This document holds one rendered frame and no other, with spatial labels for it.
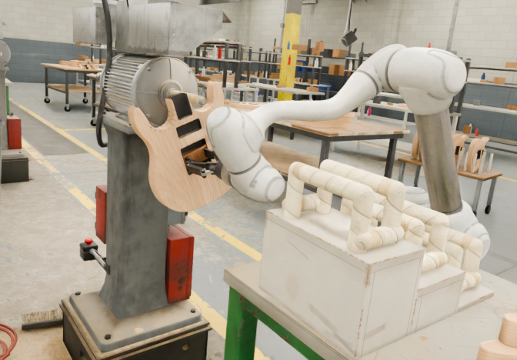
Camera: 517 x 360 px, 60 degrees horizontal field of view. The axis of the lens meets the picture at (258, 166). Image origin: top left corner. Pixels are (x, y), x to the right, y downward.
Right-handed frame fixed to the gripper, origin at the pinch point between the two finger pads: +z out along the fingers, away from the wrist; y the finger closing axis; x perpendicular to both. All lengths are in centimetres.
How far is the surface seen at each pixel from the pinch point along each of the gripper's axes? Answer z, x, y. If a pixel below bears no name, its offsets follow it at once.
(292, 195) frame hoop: -69, 15, -17
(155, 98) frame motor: 17.9, 19.3, -1.3
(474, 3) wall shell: 497, -149, 1116
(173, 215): 37, -37, 0
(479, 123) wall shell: 424, -431, 1015
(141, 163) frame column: 33.8, -7.5, -7.5
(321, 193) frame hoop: -69, 12, -9
